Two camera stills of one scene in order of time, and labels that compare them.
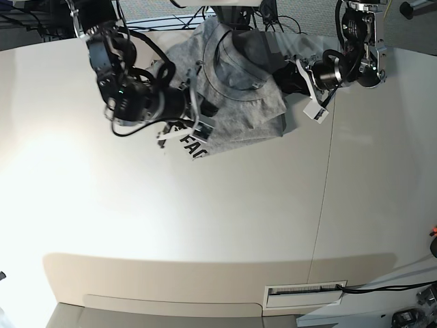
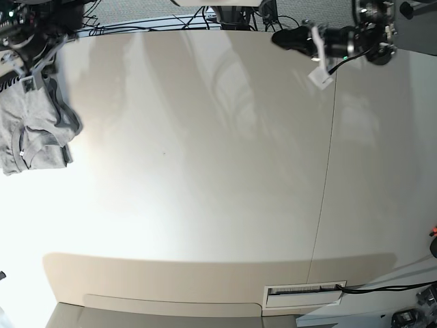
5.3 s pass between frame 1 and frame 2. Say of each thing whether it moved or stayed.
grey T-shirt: moved
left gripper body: moved
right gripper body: moved
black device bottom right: stayed
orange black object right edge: stayed
